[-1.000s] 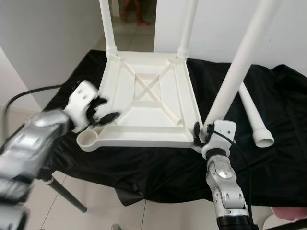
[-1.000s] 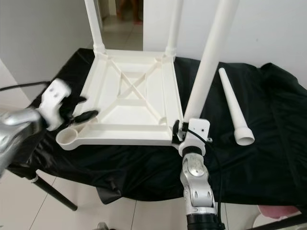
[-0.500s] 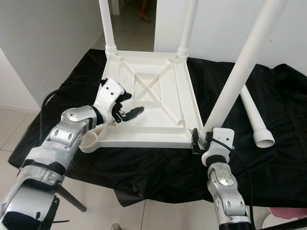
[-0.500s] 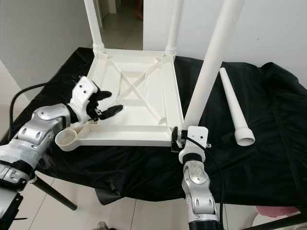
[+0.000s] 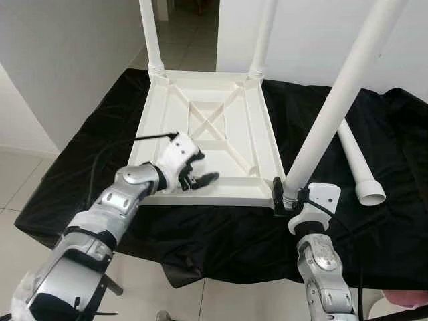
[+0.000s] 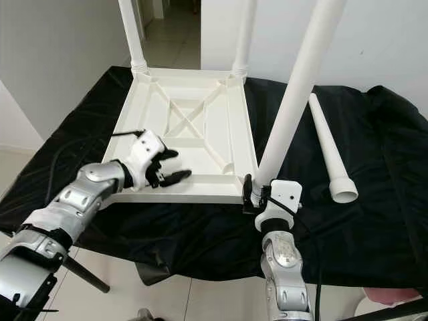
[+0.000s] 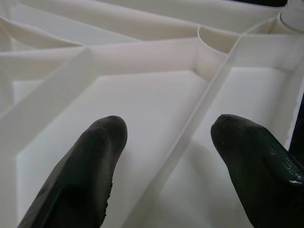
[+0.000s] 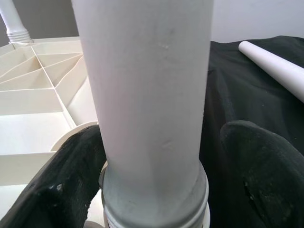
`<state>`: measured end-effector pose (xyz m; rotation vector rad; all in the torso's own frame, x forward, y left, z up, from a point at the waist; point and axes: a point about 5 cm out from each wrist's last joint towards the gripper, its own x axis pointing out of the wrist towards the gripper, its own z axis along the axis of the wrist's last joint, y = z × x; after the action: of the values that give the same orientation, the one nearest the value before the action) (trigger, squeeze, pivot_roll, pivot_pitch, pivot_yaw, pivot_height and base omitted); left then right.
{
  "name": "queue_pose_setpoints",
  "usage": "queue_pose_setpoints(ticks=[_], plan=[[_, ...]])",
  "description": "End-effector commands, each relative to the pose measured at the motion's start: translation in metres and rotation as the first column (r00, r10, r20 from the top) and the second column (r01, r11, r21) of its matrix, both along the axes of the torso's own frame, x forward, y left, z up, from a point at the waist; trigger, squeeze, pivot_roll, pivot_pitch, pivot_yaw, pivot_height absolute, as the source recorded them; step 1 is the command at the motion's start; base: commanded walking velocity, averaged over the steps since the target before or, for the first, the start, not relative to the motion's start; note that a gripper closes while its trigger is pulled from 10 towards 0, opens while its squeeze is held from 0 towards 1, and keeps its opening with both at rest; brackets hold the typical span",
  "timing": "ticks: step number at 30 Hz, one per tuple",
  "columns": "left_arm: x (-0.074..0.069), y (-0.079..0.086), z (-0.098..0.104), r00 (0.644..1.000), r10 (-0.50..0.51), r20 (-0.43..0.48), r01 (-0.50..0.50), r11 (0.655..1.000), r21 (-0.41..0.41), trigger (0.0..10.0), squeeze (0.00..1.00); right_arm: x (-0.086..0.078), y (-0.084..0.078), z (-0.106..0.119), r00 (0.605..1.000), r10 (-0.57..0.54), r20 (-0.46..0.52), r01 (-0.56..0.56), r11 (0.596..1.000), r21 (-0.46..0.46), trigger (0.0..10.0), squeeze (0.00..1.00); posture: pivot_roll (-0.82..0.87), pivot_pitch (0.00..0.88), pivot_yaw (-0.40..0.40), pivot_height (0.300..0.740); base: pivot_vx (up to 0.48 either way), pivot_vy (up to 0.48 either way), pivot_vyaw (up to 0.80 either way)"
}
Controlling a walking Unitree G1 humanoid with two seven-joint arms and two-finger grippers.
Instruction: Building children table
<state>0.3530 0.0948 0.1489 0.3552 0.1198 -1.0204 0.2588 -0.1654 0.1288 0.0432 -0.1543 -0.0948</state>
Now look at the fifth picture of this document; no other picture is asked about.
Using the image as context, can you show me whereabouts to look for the white plastic table top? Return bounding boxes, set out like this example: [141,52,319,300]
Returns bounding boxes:
[130,67,290,208]

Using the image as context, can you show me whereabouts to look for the white plastic table leg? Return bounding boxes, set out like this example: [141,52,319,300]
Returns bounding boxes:
[281,0,409,205]
[336,119,387,207]
[247,0,280,81]
[138,0,166,74]

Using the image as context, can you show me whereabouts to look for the pink stool seat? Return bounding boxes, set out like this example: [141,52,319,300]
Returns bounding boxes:
[385,290,428,310]

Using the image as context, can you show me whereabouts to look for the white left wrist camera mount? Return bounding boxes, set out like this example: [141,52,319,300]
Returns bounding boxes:
[155,134,205,191]

